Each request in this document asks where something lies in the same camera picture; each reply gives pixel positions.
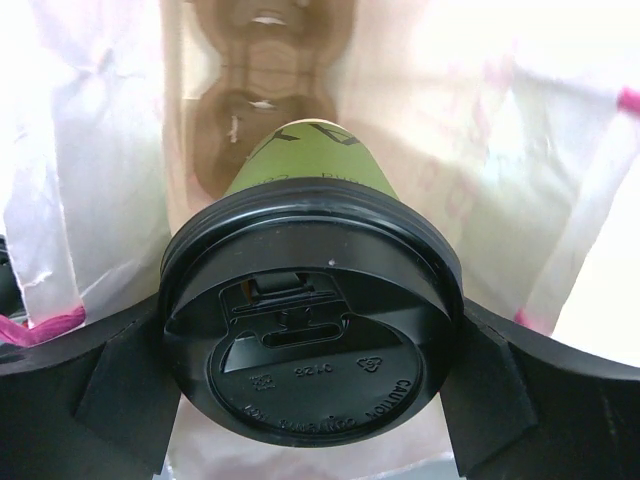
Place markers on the brown paper takeout bag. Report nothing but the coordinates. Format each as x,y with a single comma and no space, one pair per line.
508,125

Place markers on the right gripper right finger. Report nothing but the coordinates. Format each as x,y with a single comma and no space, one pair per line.
521,405

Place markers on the black plastic cup lid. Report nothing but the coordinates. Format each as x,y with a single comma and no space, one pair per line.
309,312

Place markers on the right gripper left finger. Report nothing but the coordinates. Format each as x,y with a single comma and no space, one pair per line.
96,403

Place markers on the green paper coffee cup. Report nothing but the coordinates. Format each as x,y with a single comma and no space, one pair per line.
311,148

